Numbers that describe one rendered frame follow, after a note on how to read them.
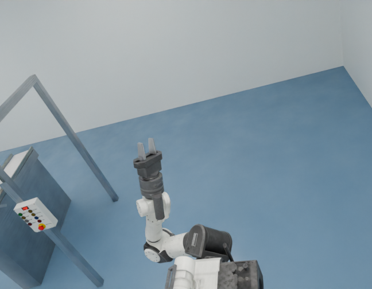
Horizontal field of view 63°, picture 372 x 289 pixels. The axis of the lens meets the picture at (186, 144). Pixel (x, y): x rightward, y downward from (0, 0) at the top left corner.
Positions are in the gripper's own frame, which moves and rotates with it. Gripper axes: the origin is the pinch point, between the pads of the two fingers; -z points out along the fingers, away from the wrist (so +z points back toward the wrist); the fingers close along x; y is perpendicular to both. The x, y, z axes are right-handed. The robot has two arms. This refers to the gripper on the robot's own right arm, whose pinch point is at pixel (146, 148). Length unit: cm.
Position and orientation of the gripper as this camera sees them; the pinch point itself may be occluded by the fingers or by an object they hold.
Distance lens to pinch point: 109.7
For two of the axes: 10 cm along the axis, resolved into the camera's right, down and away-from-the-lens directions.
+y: -7.8, -1.7, 6.1
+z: 0.8, 9.3, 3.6
